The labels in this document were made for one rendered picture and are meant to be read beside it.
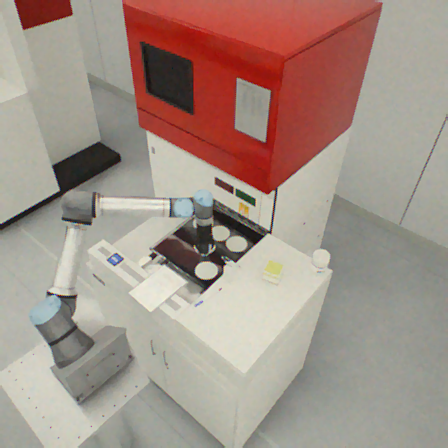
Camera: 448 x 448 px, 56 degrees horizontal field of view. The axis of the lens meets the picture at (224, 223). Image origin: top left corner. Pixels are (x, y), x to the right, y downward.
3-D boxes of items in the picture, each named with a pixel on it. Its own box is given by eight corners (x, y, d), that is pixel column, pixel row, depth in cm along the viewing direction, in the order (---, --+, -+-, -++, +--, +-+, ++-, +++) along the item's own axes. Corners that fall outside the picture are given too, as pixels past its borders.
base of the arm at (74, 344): (58, 373, 145) (41, 350, 144) (57, 363, 159) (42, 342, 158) (96, 346, 151) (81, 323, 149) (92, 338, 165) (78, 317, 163)
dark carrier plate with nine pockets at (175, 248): (202, 211, 218) (202, 210, 217) (255, 243, 202) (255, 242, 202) (153, 248, 199) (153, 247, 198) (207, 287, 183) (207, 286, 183)
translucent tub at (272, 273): (267, 268, 182) (268, 258, 178) (283, 274, 180) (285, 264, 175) (260, 281, 178) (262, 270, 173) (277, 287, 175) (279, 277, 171)
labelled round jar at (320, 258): (315, 260, 186) (318, 246, 180) (329, 268, 183) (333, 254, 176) (306, 270, 182) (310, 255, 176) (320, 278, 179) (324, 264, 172)
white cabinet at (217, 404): (184, 287, 294) (177, 199, 236) (301, 373, 250) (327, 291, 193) (111, 351, 258) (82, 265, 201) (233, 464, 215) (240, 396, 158)
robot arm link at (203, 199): (190, 189, 173) (210, 186, 174) (191, 209, 180) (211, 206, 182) (194, 201, 167) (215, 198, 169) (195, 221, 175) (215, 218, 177)
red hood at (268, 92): (231, 77, 255) (235, -34, 213) (351, 125, 218) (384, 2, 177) (137, 127, 213) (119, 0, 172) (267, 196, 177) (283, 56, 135)
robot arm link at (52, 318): (42, 347, 147) (20, 316, 145) (51, 336, 160) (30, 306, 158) (73, 328, 148) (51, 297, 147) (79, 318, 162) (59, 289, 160)
